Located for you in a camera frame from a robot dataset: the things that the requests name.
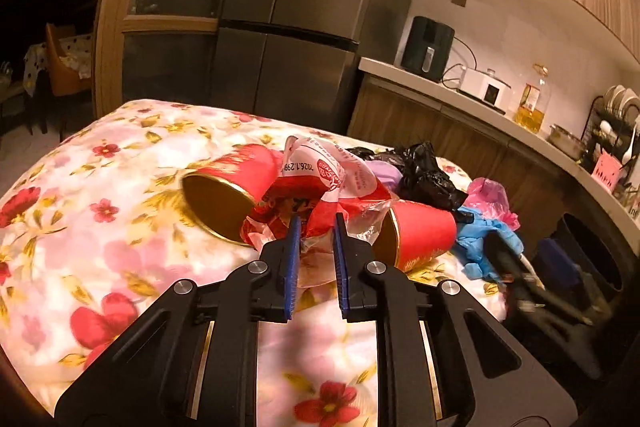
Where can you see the red paper cup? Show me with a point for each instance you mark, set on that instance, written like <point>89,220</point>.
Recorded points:
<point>425,229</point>
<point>235,182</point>

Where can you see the white kitchen countertop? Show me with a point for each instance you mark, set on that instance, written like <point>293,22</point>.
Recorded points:
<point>525,137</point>

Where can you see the red and white plastic bag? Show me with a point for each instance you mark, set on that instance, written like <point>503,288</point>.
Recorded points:
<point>325,182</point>

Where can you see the floral blanket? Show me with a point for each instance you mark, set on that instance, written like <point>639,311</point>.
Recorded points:
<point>100,207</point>

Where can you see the black trash bin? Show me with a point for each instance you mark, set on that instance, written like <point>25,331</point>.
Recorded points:
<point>595,257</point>

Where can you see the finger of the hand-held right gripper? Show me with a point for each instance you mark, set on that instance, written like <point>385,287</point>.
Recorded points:
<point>502,257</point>

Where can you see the polka dot tablecloth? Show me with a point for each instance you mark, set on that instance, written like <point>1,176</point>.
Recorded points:
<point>70,57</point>

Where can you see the purple plastic bag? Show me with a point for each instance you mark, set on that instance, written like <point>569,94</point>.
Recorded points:
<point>386,174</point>

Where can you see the black dish rack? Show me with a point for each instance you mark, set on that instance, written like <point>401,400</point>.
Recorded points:
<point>615,117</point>

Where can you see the wooden glass door cabinet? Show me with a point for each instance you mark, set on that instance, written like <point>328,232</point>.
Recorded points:
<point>165,7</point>

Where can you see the orange chair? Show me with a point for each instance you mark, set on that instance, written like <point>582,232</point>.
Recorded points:
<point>62,77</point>

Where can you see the pink plastic bag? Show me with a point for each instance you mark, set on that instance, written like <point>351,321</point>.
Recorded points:
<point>492,202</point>

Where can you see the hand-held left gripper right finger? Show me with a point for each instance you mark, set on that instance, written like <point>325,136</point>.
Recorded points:
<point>341,268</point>

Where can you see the black air fryer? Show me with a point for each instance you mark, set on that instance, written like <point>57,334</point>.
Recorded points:
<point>425,47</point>

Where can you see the pink utensil holder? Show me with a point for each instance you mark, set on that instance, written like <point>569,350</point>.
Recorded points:
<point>606,172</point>

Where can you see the blue disposable glove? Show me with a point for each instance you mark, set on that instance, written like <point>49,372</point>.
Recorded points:
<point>475,242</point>

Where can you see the cooking oil bottle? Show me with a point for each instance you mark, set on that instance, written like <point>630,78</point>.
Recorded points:
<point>531,107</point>

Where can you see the grey steel refrigerator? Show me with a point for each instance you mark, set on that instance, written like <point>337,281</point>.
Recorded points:
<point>300,32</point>

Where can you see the black plastic bag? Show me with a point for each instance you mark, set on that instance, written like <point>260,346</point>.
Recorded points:
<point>425,177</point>

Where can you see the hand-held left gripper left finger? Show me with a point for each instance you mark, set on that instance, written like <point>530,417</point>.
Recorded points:
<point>294,268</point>

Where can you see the steel pot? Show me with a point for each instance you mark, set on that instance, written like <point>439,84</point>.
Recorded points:
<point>567,142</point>

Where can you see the wooden base cabinet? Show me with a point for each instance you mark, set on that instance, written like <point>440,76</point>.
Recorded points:
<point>425,122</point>

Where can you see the white rice cooker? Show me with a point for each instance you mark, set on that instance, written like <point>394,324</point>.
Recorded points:
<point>480,87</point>

